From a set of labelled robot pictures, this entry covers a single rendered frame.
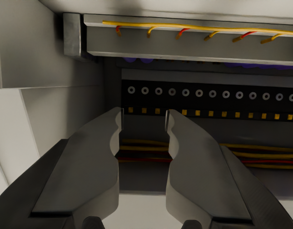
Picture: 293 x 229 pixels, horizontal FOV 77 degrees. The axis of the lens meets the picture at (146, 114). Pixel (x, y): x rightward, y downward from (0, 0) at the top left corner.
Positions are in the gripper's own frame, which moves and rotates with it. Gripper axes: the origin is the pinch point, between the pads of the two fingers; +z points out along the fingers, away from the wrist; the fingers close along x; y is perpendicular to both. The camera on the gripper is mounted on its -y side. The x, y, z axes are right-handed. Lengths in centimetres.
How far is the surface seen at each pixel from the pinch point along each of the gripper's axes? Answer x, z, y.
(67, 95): -6.7, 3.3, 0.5
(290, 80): 21.4, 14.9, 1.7
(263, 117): 18.4, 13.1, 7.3
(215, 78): 10.2, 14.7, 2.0
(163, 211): 2.0, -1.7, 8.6
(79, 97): -6.7, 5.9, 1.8
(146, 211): 0.5, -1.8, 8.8
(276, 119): 20.6, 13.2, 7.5
